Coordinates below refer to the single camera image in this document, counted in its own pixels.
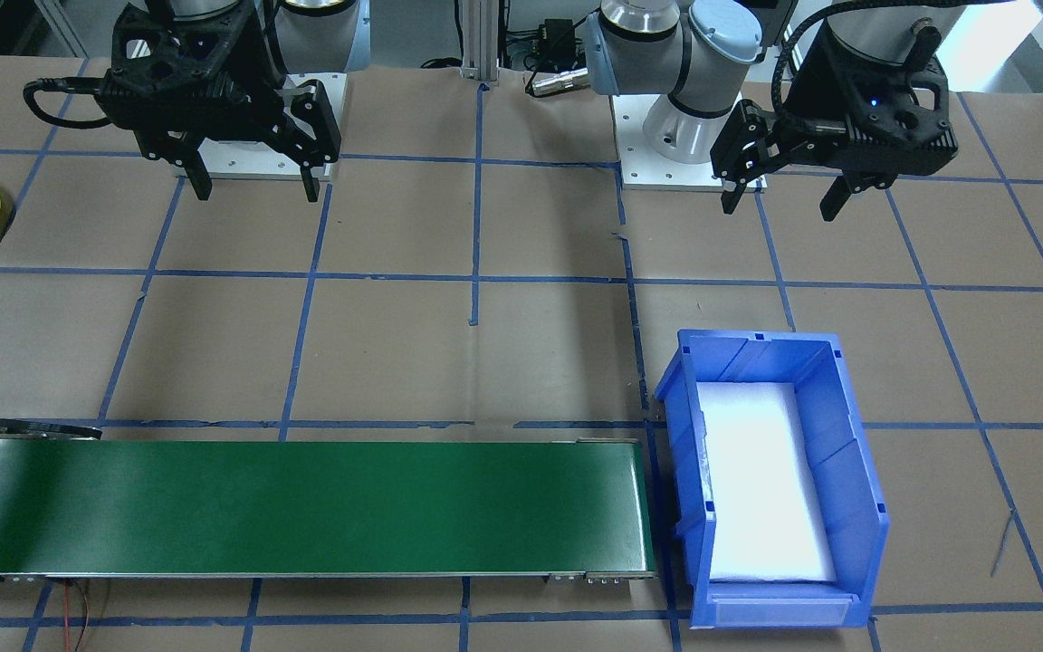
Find thin red wire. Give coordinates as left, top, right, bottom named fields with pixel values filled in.
left=62, top=580, right=91, bottom=652

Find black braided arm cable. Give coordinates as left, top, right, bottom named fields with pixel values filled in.
left=773, top=0, right=857, bottom=123

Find black power adapter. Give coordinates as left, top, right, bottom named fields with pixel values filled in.
left=535, top=18, right=579, bottom=66

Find upright aluminium profile post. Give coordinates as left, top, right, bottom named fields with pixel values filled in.
left=460, top=0, right=502, bottom=84

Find green conveyor belt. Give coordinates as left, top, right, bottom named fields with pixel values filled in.
left=0, top=417, right=658, bottom=585

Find white foam pad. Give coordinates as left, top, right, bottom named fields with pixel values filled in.
left=696, top=380, right=839, bottom=585

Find silver cable connector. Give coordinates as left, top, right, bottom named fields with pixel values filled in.
left=529, top=71, right=593, bottom=97

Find blue plastic bin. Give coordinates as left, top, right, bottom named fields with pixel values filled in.
left=655, top=329, right=891, bottom=630

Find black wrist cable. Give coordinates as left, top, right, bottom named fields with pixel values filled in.
left=22, top=76, right=120, bottom=129

